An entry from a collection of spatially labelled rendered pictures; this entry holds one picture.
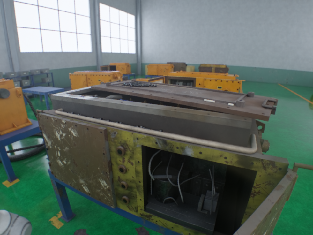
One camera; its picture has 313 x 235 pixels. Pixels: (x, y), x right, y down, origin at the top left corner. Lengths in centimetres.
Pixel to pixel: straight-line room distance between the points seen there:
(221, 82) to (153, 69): 725
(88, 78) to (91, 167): 387
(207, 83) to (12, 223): 322
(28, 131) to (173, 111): 252
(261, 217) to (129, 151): 64
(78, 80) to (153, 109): 443
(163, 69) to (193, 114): 930
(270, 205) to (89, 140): 88
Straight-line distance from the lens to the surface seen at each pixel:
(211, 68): 929
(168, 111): 79
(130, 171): 97
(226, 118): 74
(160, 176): 102
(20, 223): 85
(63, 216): 218
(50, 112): 135
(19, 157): 356
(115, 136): 91
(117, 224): 200
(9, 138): 291
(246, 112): 79
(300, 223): 245
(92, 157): 108
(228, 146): 71
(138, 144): 84
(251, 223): 48
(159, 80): 343
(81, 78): 504
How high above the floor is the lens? 157
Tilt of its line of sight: 19 degrees down
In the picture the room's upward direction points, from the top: straight up
